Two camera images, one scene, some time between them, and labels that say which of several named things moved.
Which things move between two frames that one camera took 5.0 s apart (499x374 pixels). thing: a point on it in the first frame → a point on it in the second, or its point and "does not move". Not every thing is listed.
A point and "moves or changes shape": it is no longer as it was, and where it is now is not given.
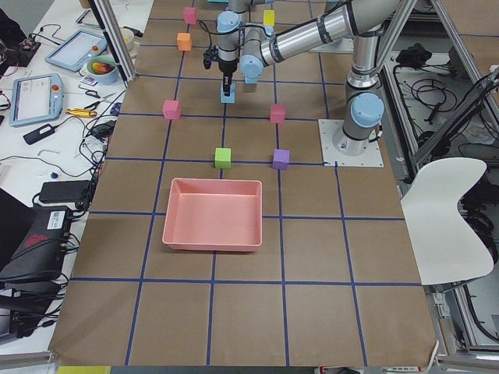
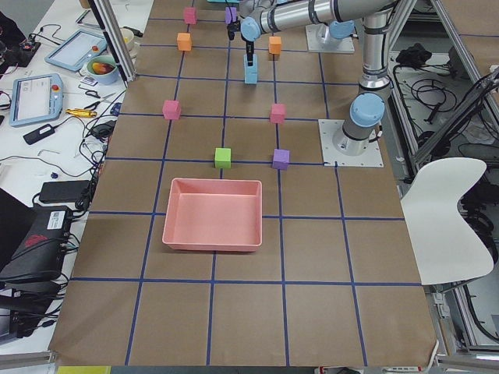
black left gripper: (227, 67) → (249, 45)
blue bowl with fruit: (103, 69) does not move
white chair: (446, 248) does not move
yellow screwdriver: (81, 112) does not move
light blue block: (251, 79) does not move
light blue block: (230, 99) moves or changes shape
